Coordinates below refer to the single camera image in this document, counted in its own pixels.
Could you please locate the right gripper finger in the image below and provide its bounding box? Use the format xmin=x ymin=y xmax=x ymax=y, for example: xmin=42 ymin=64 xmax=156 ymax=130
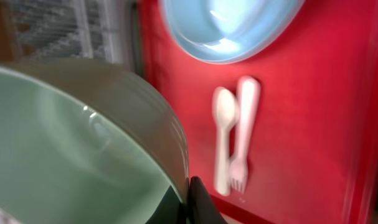
xmin=188 ymin=176 xmax=227 ymax=224

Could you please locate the green bowl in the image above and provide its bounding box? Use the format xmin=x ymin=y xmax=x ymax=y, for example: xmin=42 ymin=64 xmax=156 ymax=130
xmin=0 ymin=58 xmax=189 ymax=223

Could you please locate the grey dishwasher rack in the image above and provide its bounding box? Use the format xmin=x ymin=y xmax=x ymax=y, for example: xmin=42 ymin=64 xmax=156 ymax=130
xmin=0 ymin=0 xmax=144 ymax=77

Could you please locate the white plastic spoon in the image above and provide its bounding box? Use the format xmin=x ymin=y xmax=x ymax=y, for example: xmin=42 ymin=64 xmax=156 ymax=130
xmin=212 ymin=86 xmax=239 ymax=197

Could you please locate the red serving tray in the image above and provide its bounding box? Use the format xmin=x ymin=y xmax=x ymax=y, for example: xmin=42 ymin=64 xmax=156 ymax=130
xmin=139 ymin=0 xmax=378 ymax=223

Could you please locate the white plastic fork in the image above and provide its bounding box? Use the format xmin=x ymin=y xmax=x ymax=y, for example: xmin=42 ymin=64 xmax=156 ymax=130
xmin=229 ymin=76 xmax=261 ymax=194

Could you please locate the light blue plate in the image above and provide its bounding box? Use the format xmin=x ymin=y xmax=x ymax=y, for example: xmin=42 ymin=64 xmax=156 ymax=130
xmin=159 ymin=0 xmax=305 ymax=64

